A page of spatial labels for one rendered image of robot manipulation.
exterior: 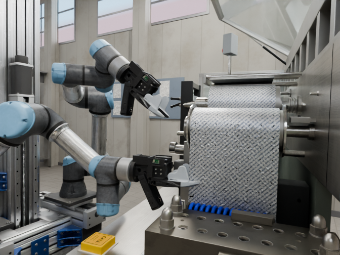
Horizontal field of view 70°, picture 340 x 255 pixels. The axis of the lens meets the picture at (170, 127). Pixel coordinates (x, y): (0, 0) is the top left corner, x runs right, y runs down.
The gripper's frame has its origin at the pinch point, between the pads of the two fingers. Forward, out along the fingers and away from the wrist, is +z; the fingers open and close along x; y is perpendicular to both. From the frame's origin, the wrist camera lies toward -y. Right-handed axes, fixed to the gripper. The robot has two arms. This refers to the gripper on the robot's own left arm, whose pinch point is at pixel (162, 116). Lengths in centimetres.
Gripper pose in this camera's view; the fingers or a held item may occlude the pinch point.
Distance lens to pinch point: 78.2
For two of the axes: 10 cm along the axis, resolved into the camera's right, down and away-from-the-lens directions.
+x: 3.5, -0.3, 9.4
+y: 6.2, -7.4, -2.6
